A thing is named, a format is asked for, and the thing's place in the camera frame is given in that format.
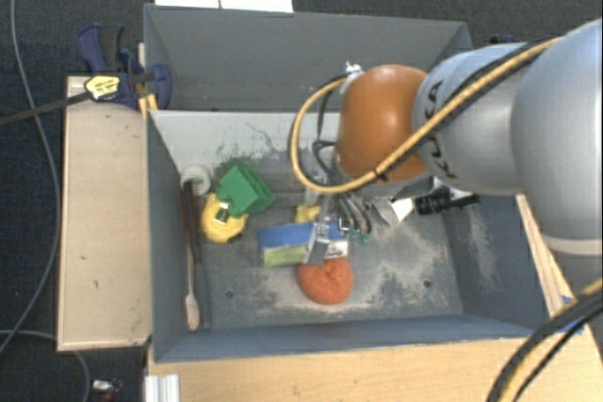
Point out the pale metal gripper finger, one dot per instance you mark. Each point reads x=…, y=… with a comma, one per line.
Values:
x=320, y=245

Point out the small yellow toy piece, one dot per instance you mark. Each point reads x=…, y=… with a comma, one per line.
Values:
x=306, y=214

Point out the blue and green box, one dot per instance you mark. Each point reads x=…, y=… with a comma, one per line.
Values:
x=282, y=245

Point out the orange-red round fruit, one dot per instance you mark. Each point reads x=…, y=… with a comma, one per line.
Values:
x=326, y=282

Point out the green plastic toy block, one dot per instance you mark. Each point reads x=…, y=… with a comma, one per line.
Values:
x=244, y=190

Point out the yellow round toy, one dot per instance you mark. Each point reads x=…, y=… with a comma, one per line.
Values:
x=221, y=228

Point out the white small cup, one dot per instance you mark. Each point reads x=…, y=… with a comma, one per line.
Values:
x=195, y=178

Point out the grey metal bin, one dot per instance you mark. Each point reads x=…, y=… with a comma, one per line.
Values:
x=264, y=61

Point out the pale wood flat board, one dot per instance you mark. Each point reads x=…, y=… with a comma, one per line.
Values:
x=103, y=226

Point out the black cylinder on white bracket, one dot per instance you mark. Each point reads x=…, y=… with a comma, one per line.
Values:
x=435, y=204

